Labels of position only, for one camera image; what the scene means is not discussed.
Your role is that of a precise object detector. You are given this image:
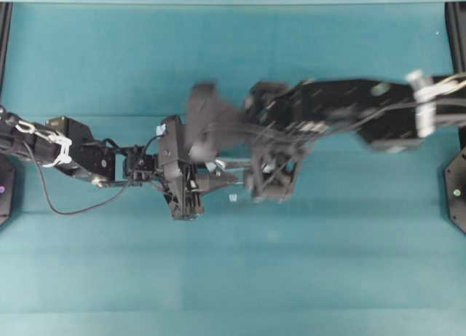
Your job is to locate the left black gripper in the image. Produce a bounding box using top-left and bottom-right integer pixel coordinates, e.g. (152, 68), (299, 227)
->
(157, 115), (251, 220)

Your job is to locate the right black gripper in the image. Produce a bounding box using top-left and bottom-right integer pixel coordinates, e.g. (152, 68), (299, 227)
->
(243, 81), (309, 203)

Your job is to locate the silver zip bag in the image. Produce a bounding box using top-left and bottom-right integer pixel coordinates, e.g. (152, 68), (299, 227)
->
(205, 159), (226, 176)

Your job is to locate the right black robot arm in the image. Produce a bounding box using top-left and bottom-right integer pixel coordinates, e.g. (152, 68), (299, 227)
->
(243, 72), (465, 201)

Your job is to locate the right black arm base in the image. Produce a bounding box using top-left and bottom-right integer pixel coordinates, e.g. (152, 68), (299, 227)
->
(443, 148), (466, 234)

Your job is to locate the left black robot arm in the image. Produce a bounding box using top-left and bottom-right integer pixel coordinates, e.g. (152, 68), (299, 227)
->
(1, 108), (240, 221)

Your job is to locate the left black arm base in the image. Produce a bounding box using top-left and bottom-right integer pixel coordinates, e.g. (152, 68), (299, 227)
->
(0, 155), (16, 225)

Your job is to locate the teal table cloth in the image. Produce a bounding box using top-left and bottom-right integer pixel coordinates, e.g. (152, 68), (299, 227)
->
(1, 2), (465, 335)

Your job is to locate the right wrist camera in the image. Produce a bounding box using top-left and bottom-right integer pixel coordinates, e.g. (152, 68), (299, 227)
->
(185, 82), (251, 163)

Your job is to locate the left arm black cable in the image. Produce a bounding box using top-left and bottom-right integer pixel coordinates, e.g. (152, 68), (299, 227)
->
(21, 135), (161, 216)

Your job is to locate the left white cable clip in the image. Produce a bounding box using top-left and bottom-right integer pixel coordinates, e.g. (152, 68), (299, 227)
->
(15, 120), (72, 168)

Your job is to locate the white cable clip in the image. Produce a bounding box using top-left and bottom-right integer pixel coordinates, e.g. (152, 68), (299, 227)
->
(406, 69), (465, 138)
(15, 120), (72, 168)

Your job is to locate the right white cable clip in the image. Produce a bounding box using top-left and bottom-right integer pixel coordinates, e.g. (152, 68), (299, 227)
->
(406, 69), (465, 138)

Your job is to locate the right black frame rail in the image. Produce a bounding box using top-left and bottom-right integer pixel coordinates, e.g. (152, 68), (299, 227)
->
(445, 1), (466, 74)

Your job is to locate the black frame rail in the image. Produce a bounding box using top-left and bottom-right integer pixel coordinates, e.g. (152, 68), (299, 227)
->
(0, 2), (13, 90)
(445, 1), (466, 74)

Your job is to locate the left black frame rail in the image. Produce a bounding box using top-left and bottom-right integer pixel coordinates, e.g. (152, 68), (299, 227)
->
(0, 2), (13, 90)

